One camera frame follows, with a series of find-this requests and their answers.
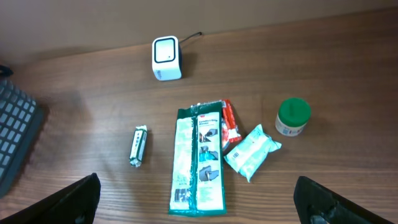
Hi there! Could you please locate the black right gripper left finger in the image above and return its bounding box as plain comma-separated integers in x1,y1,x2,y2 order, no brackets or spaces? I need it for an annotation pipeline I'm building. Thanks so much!
1,173,101,224

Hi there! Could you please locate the grey plastic shopping basket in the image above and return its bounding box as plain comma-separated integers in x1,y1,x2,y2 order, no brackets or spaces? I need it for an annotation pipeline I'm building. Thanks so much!
1,78,44,197

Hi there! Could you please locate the white barcode scanner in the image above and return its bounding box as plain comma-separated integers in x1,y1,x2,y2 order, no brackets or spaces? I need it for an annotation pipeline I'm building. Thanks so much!
152,35,182,81

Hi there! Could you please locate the green white packaged item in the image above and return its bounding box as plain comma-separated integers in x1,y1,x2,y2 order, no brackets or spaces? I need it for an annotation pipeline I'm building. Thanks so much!
169,101,227,217

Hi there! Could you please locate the red snack stick pack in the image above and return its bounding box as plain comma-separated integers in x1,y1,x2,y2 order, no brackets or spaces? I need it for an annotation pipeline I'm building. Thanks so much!
221,100,242,143

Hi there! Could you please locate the teal tissue pack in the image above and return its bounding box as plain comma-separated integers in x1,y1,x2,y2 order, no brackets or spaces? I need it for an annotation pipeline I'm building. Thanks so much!
224,124,282,182

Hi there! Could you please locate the black scanner cable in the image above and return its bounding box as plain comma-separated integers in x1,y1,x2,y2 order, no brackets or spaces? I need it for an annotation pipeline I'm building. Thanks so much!
179,31,203,44

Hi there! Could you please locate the green lid jar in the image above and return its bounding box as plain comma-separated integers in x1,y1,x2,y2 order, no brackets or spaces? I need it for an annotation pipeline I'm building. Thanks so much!
275,98,312,137

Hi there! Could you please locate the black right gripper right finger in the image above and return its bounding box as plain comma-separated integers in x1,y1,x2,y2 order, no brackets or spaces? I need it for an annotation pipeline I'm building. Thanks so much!
294,176,392,224

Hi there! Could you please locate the white green candy pack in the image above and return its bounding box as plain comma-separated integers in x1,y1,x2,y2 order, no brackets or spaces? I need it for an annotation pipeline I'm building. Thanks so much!
129,125,147,167

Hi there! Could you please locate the orange small snack box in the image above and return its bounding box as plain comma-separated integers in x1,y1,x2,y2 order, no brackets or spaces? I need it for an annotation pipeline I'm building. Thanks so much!
221,120,229,151

